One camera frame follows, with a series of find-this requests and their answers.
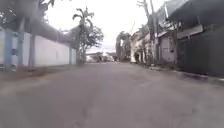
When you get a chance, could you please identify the grey asphalt road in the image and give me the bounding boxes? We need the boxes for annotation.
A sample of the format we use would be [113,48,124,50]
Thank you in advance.
[0,61,224,128]

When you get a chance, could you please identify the concrete kerb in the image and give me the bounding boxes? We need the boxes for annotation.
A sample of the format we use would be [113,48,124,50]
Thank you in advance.
[148,65,224,85]

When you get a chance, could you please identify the row of pale buildings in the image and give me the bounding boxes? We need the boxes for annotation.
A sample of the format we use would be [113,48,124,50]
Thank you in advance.
[129,23,178,65]

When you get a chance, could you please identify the dark building with fence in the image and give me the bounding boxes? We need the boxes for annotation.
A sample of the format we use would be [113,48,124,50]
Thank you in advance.
[166,0,224,78]

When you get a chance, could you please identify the bare trimmed tree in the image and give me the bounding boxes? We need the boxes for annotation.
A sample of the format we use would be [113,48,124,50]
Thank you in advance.
[136,0,160,66]

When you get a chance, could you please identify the distant trees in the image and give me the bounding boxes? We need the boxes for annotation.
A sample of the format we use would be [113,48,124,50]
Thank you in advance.
[115,30,132,62]

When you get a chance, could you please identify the tall palm tree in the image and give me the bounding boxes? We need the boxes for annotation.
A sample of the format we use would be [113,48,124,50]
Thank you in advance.
[71,6,96,65]

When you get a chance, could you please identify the white wall with blue pillars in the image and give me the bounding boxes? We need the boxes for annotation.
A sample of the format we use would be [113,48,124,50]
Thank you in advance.
[0,20,78,72]

